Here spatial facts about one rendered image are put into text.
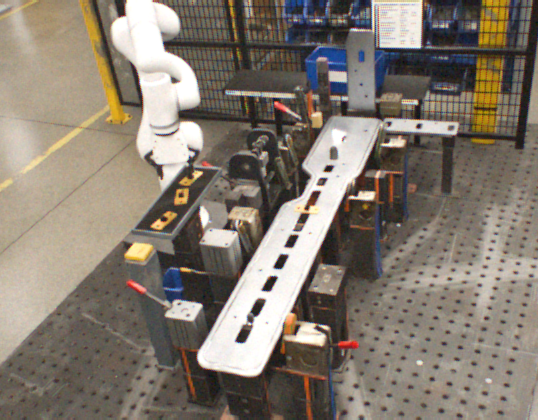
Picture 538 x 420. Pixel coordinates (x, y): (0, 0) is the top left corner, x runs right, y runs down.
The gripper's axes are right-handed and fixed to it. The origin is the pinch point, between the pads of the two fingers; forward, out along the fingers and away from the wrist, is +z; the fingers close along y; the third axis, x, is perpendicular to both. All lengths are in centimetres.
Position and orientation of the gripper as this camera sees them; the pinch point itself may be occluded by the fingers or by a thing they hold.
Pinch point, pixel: (176, 173)
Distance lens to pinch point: 203.8
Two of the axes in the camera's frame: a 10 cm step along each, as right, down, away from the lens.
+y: 9.9, -1.0, -0.5
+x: -0.1, -5.8, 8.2
